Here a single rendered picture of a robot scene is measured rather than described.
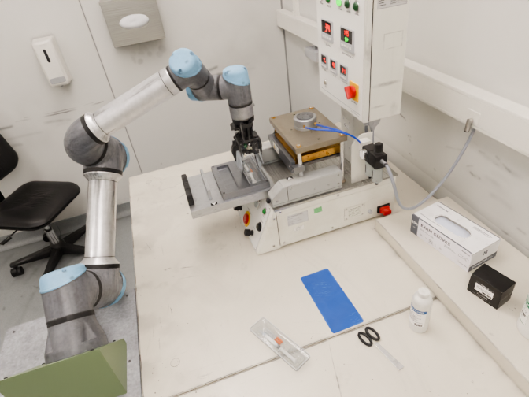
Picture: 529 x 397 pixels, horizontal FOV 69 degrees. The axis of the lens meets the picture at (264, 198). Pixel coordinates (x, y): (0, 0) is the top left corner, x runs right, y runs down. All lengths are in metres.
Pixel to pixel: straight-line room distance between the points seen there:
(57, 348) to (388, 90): 1.14
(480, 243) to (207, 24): 2.07
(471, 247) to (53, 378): 1.15
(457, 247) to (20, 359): 1.33
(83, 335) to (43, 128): 1.95
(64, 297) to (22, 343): 0.36
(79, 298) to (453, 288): 1.02
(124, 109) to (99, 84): 1.61
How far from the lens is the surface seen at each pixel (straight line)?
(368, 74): 1.21
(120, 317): 1.36
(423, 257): 1.32
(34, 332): 1.47
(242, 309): 1.24
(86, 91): 2.78
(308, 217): 1.35
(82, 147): 1.21
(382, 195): 1.45
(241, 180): 1.32
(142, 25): 2.54
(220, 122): 2.91
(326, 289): 1.26
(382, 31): 1.20
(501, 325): 1.20
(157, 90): 1.12
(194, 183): 1.42
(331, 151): 1.33
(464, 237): 1.32
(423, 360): 1.14
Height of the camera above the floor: 1.71
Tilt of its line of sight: 36 degrees down
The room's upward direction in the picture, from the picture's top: 9 degrees counter-clockwise
